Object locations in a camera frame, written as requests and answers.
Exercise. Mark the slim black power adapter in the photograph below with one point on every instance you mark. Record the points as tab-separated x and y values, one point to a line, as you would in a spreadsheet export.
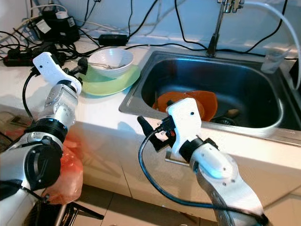
113	40

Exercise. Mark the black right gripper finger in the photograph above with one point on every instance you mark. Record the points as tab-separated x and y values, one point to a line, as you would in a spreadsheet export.
146	127

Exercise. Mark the black power adapter pile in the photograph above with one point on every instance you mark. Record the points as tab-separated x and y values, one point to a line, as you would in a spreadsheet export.
56	26

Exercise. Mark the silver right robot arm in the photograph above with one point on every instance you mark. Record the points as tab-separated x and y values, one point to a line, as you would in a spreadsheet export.
225	183

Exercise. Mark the black power strip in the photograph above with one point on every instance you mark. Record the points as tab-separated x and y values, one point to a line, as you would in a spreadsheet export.
23	59

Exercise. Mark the metal sink faucet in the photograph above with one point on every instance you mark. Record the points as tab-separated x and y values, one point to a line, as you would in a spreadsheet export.
216	28

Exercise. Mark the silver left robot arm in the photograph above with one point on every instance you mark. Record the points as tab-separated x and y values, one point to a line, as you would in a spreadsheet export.
61	108

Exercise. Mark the round sink drain strainer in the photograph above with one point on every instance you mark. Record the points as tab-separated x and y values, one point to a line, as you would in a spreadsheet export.
222	121

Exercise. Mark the green plate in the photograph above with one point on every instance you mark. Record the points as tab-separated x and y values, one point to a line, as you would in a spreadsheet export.
117	82

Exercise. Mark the white ribbed bowl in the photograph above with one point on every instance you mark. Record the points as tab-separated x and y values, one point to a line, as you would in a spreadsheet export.
110	56

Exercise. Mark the orange plate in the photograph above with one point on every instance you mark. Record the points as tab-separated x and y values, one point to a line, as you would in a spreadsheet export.
209	101
162	101

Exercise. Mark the brown lump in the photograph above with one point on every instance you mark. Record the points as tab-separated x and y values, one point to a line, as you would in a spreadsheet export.
233	113

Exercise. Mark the stainless steel sink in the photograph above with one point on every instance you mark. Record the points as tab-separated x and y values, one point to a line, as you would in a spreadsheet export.
134	101

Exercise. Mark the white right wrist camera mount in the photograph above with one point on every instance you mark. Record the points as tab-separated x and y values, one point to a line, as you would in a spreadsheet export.
186	122

